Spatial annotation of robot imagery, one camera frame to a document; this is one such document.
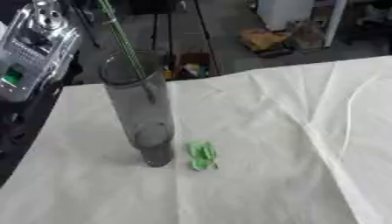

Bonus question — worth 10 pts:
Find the black tripod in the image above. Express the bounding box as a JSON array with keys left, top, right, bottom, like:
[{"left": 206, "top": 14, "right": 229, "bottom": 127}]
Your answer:
[{"left": 148, "top": 0, "right": 222, "bottom": 77}]

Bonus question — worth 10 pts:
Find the yellow brown bag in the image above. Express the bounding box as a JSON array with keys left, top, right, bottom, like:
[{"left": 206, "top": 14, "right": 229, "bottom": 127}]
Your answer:
[{"left": 237, "top": 27, "right": 294, "bottom": 58}]

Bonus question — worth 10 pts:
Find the dark open box with items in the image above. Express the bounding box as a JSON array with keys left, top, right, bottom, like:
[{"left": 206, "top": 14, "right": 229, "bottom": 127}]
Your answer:
[{"left": 162, "top": 52, "right": 222, "bottom": 81}]

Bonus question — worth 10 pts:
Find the tall clear glass vase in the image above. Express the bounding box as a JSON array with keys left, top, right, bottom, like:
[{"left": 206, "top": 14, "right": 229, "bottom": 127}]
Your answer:
[{"left": 98, "top": 50, "right": 177, "bottom": 168}]

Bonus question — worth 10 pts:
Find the white cabinet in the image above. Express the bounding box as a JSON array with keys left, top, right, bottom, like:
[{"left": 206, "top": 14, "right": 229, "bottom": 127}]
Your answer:
[{"left": 255, "top": 0, "right": 349, "bottom": 48}]

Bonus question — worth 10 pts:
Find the green flower stem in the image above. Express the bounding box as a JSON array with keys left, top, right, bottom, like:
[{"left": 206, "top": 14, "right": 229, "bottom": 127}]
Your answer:
[{"left": 96, "top": 0, "right": 157, "bottom": 103}]

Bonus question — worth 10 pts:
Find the green artificial leaf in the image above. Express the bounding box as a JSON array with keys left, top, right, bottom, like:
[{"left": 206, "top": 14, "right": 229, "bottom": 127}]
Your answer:
[{"left": 186, "top": 141, "right": 221, "bottom": 172}]

